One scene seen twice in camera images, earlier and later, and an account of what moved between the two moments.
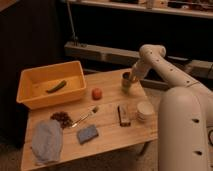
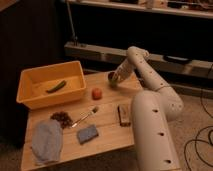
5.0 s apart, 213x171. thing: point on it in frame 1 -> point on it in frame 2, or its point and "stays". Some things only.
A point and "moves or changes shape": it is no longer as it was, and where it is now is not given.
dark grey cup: x=127 y=77 moves or changes shape
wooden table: x=113 y=111 stays
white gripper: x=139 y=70 -> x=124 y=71
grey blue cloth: x=47 y=140 stays
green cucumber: x=56 y=87 stays
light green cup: x=126 y=86 -> x=112 y=82
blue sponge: x=87 y=134 stays
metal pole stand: x=74 y=35 stays
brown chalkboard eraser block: x=124 y=115 stays
